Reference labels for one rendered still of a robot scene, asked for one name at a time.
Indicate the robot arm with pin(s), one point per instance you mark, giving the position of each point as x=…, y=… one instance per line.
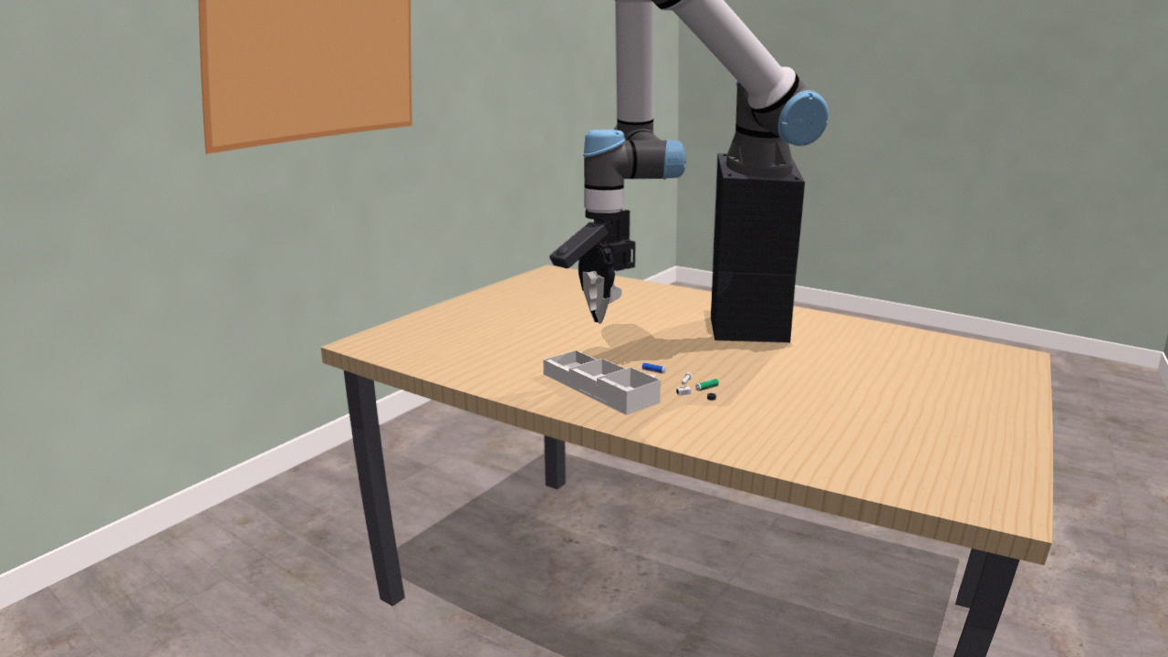
x=781, y=107

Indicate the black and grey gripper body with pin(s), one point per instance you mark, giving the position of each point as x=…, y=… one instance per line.
x=617, y=241

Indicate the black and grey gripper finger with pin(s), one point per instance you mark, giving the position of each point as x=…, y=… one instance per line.
x=588, y=285
x=607, y=291

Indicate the white rack of three labelled bins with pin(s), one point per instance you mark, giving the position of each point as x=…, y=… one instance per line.
x=624, y=390

